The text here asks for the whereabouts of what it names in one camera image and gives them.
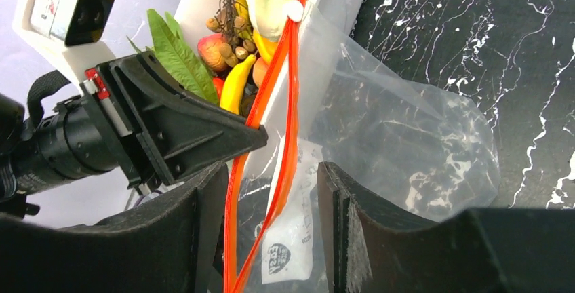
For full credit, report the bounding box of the green leaf vegetable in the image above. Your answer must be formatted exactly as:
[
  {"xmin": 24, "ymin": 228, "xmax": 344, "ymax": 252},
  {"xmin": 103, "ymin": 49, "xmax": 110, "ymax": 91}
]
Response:
[{"xmin": 145, "ymin": 9, "xmax": 220, "ymax": 105}]

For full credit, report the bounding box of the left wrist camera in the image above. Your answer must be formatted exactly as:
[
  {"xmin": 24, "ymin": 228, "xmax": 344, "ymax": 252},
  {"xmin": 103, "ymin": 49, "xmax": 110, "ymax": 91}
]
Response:
[{"xmin": 12, "ymin": 0, "xmax": 115, "ymax": 85}]

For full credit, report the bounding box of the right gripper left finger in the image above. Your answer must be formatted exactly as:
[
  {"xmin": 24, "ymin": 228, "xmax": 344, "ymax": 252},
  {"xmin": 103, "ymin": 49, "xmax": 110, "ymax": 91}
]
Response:
[{"xmin": 1, "ymin": 163, "xmax": 228, "ymax": 292}]

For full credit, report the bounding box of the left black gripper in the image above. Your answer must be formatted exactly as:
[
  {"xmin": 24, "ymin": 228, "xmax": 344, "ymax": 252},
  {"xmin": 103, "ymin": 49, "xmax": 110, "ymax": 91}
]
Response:
[{"xmin": 0, "ymin": 50, "xmax": 172, "ymax": 220}]

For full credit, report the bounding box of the clear zip top bag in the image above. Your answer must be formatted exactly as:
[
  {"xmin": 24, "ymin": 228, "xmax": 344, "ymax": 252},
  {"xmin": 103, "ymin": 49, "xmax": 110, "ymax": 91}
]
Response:
[{"xmin": 224, "ymin": 0, "xmax": 500, "ymax": 292}]

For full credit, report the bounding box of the red peach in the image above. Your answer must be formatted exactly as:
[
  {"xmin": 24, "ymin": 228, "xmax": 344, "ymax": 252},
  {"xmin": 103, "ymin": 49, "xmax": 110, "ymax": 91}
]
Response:
[{"xmin": 197, "ymin": 33, "xmax": 228, "ymax": 73}]

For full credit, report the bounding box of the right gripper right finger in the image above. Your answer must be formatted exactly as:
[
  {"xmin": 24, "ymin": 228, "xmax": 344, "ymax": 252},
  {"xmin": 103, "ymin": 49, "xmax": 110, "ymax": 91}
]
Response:
[{"xmin": 317, "ymin": 162, "xmax": 574, "ymax": 292}]

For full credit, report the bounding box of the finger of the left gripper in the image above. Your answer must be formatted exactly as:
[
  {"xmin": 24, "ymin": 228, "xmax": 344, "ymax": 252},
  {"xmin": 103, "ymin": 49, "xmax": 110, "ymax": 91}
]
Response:
[{"xmin": 96, "ymin": 51, "xmax": 269, "ymax": 186}]

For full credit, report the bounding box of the single yellow banana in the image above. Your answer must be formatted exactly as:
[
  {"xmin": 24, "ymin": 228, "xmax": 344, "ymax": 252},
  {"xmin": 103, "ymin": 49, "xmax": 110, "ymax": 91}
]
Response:
[{"xmin": 220, "ymin": 54, "xmax": 256, "ymax": 115}]

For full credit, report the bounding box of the white food bin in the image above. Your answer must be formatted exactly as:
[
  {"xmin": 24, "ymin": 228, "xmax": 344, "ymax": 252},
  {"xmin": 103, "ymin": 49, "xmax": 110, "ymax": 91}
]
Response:
[{"xmin": 173, "ymin": 0, "xmax": 370, "ymax": 180}]

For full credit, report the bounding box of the brown longan bunch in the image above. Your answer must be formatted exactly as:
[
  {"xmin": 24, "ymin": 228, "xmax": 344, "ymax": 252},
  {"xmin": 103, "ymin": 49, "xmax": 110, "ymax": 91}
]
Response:
[{"xmin": 205, "ymin": 0, "xmax": 251, "ymax": 68}]

